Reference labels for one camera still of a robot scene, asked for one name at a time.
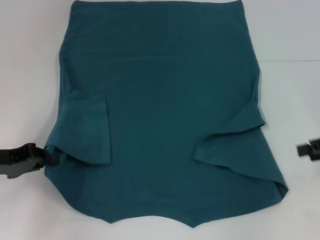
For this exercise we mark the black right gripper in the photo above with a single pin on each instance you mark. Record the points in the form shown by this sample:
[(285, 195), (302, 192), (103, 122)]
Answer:
[(315, 150)]

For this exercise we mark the blue t-shirt with white print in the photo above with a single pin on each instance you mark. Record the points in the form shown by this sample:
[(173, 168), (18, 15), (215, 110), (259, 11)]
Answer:
[(162, 100)]

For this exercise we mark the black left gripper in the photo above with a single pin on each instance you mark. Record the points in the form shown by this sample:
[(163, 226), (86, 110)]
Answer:
[(17, 160)]

